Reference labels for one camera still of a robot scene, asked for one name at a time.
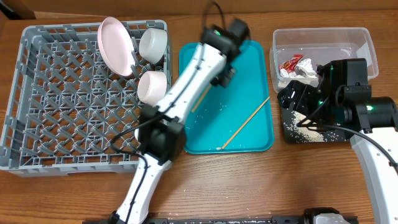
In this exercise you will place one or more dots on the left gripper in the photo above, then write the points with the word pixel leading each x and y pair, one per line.
pixel 226 77

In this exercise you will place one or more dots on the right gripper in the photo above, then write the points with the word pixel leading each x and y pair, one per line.
pixel 292 96

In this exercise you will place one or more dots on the wooden chopstick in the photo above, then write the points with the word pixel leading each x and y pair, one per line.
pixel 244 124
pixel 201 98

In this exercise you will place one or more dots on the grey bowl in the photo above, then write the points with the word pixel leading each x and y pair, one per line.
pixel 153 44

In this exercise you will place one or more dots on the large white plate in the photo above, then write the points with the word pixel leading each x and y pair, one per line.
pixel 116 46

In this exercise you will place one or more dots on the white paper cup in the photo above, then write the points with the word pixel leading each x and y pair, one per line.
pixel 136 134

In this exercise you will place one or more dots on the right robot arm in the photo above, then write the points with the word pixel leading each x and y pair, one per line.
pixel 343 101

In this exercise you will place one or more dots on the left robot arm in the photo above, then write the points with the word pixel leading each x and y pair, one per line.
pixel 161 133

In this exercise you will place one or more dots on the grey dishwasher rack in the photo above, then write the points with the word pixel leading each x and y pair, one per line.
pixel 68 112

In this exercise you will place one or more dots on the crumpled white paper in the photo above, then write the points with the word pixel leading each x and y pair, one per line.
pixel 303 69

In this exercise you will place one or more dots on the spilled rice pile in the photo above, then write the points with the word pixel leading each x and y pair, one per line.
pixel 303 129

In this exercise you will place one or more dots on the black tray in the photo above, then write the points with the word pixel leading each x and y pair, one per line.
pixel 311 137

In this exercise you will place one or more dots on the red snack wrapper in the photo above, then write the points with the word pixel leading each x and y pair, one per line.
pixel 290 65

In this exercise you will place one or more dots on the teal plastic tray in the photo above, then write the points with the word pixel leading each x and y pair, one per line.
pixel 223 110

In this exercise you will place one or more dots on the clear plastic bin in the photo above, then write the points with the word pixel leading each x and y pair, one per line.
pixel 319 46

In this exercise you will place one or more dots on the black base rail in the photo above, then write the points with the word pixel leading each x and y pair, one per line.
pixel 322 215

